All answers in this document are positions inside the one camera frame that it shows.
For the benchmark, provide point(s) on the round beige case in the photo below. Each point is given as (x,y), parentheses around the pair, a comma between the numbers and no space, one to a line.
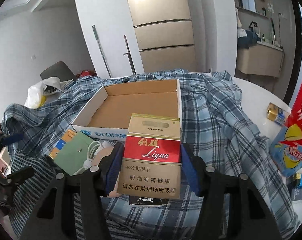
(97,159)

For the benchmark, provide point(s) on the blue plaid shirt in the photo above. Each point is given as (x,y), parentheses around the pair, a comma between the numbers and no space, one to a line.
(213,124)

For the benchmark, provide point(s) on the grey chair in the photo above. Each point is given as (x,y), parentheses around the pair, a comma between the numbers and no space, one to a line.
(60,70)

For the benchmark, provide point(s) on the green felt pouch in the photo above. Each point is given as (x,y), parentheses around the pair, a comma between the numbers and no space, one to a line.
(76,156)

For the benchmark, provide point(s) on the black Face tissue pack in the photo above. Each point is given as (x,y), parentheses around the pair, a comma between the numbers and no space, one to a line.
(147,201)

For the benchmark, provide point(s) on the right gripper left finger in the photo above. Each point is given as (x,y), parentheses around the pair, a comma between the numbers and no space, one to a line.
(53,215)

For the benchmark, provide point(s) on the white plastic bag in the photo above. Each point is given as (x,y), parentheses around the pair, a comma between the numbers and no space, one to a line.
(38,93)

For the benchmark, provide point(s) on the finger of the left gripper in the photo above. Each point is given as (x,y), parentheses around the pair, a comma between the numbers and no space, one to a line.
(11,139)

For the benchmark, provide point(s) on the orange blue small box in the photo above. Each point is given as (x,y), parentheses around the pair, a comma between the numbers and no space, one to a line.
(67,137)

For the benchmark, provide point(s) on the red iced tea bottle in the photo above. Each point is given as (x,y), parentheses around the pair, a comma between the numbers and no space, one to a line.
(286,148)

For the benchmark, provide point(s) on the gold three-door refrigerator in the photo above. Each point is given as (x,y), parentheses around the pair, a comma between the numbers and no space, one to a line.
(164,34)

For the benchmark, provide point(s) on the grey mop handle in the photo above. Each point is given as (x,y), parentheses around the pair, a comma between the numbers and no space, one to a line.
(101,50)

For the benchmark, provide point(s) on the red gold cigarette pack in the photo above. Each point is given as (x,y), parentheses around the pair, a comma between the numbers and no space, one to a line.
(151,163)

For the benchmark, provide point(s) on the cardboard box tray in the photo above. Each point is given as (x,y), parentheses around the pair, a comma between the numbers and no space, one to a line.
(107,114)

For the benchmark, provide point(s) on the blue purple small box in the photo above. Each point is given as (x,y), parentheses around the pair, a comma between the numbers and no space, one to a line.
(296,186)

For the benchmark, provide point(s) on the blue clothes on vanity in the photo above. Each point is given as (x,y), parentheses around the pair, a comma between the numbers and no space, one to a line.
(246,39)

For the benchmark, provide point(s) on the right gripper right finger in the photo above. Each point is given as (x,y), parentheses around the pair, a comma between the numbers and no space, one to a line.
(232,207)

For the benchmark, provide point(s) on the dark broom handle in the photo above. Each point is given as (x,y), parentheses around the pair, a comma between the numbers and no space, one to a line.
(128,54)

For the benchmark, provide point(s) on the gold blue small box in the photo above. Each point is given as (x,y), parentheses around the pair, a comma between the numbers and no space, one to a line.
(276,114)

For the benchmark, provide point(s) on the red bag on floor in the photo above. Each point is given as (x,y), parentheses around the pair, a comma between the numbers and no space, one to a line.
(86,73)

